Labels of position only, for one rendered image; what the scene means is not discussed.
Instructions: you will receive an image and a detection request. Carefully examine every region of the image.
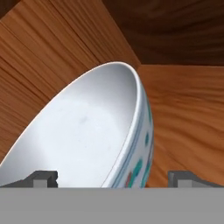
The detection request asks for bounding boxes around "white bowl with teal pattern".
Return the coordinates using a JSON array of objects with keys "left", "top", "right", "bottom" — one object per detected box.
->
[{"left": 0, "top": 60, "right": 155, "bottom": 188}]

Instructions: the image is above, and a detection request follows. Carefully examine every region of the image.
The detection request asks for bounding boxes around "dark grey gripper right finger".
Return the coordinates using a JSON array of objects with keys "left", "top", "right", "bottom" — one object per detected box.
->
[{"left": 167, "top": 171, "right": 224, "bottom": 188}]

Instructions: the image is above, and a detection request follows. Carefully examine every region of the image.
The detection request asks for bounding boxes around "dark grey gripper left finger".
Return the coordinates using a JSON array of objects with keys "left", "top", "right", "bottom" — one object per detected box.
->
[{"left": 0, "top": 170, "right": 59, "bottom": 188}]

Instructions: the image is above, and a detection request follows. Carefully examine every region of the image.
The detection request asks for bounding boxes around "wooden cabinet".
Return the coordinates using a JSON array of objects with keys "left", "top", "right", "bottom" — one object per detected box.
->
[{"left": 0, "top": 0, "right": 224, "bottom": 188}]

